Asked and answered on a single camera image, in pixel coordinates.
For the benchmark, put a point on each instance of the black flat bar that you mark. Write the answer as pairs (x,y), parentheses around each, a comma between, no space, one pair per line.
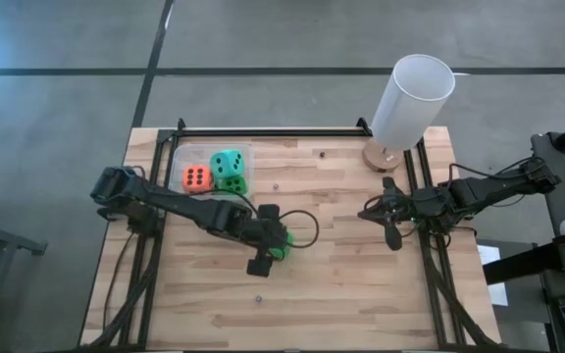
(518,265)

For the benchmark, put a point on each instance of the large green foam die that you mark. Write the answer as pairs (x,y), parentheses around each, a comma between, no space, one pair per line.
(286,245)
(236,185)

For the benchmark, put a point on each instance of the dark side table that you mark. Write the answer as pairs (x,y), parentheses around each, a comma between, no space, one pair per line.
(547,147)

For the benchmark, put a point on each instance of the large orange foam die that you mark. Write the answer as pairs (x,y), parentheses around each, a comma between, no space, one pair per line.
(197,179)

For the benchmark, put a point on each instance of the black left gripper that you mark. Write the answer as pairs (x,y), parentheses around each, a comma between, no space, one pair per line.
(258,230)

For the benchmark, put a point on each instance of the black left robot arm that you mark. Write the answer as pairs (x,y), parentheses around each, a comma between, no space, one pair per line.
(179,208)

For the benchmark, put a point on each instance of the clear plastic box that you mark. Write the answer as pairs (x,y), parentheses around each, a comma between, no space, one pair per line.
(179,157)

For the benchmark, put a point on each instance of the black metal stand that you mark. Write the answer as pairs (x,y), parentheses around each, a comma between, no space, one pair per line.
(3,237)

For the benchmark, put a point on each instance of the large teal foam die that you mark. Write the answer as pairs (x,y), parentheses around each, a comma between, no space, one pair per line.
(227,164)

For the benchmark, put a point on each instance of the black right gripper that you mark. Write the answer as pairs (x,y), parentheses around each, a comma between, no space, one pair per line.
(420,208)

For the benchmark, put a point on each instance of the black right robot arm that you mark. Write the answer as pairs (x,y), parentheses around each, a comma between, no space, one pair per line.
(498,186)

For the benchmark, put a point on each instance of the white paper sheet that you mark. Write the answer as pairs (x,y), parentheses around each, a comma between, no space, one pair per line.
(498,294)

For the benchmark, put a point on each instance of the white cylinder table lamp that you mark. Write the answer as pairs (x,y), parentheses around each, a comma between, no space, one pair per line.
(410,108)

